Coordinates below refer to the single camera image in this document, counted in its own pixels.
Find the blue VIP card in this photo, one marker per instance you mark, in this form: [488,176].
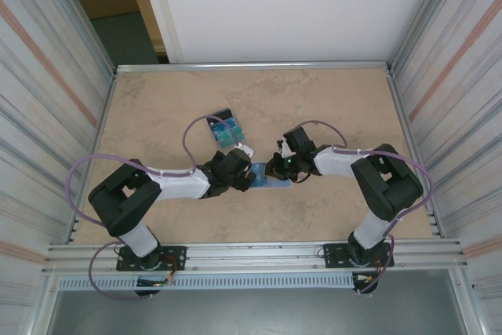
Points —
[262,173]
[223,128]

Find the beige card holder wallet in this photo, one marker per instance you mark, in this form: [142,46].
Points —
[280,184]

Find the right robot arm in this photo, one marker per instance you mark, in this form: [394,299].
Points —
[388,194]

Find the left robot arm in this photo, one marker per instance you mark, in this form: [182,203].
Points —
[125,209]

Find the clear acrylic card organizer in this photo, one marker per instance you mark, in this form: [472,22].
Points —
[239,146]

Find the teal VIP card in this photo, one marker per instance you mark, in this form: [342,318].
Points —
[227,139]

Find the black credit card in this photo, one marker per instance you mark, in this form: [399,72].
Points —
[225,113]

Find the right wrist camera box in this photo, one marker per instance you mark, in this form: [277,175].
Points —
[284,146]

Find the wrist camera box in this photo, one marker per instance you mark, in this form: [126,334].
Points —
[245,150]
[284,146]

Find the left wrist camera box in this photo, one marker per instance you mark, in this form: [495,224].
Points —
[245,150]

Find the aluminium mounting rail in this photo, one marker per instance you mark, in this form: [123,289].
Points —
[255,256]

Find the aluminium table edge rail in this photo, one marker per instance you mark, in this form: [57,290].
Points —
[255,66]

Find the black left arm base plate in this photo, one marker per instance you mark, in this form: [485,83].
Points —
[176,258]

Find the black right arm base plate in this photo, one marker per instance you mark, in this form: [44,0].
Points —
[333,256]

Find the aluminium side rail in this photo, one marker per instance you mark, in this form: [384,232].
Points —
[394,89]
[108,101]

